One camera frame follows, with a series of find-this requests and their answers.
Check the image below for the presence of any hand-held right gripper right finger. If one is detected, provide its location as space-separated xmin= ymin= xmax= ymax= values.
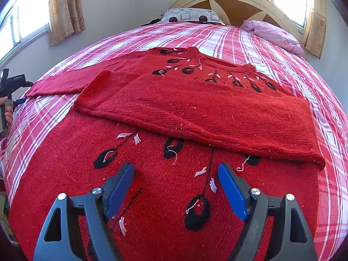
xmin=217 ymin=162 xmax=318 ymax=261

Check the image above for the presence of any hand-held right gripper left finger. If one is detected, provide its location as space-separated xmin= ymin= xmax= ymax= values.
xmin=33 ymin=162 xmax=135 ymax=261

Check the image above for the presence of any red knit sweater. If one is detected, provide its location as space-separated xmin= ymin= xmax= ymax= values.
xmin=8 ymin=47 xmax=326 ymax=261

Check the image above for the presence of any person's left hand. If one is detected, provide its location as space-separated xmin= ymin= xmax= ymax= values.
xmin=0 ymin=96 xmax=14 ymax=128

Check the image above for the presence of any beige patterned curtain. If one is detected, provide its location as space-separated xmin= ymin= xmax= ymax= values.
xmin=48 ymin=0 xmax=86 ymax=47
xmin=302 ymin=0 xmax=328 ymax=60

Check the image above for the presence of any red plaid bed sheet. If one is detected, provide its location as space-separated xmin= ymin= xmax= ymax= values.
xmin=0 ymin=22 xmax=348 ymax=261

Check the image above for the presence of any dark cloth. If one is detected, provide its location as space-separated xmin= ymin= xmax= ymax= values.
xmin=141 ymin=18 xmax=162 ymax=27

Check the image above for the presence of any pink pillow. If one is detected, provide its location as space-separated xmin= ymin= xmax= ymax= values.
xmin=241 ymin=20 xmax=304 ymax=58

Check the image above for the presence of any grey patterned pillow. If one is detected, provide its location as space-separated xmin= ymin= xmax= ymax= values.
xmin=159 ymin=8 xmax=225 ymax=25

